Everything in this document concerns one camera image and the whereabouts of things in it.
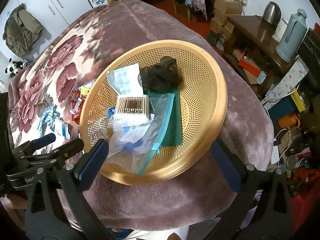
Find light blue face mask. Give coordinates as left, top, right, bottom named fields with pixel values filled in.
left=99, top=107, right=116, bottom=141

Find clear zip bag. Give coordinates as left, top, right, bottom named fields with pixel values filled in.
left=105, top=93, right=174, bottom=175

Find cotton swabs box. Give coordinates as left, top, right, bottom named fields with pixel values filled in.
left=110, top=95, right=153, bottom=128

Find packaged face mask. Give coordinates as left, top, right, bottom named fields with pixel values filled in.
left=106, top=63, right=143, bottom=96

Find black mesh bath sponge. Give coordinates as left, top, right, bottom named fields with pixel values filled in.
left=139, top=56, right=183, bottom=93

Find blue tissue packet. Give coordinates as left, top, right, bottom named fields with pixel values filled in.
left=107, top=109, right=149, bottom=157

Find blue white zigzag cloth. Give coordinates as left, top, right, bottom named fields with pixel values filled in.
left=37, top=105, right=60, bottom=137

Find pink candy plate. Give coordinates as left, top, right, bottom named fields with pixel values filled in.
left=70, top=80, right=95, bottom=125

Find panda plush toy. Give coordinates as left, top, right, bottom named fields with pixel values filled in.
left=5, top=58, right=28, bottom=78

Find orange perforated plastic basket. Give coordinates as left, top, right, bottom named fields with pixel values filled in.
left=80, top=40, right=227, bottom=185

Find green scouring pad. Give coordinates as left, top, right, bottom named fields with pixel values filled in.
left=143, top=89, right=182, bottom=147

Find olive green jacket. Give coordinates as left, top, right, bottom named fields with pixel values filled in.
left=3, top=3, right=43, bottom=58

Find grey blue thermos jug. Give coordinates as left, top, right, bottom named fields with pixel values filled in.
left=276, top=9, right=308, bottom=62

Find dark wooden side table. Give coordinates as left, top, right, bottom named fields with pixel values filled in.
left=223, top=15, right=295, bottom=98

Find steel electric kettle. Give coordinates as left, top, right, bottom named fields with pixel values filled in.
left=263, top=1, right=281, bottom=26

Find cardboard boxes stack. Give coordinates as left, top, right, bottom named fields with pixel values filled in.
left=211, top=0, right=242, bottom=39

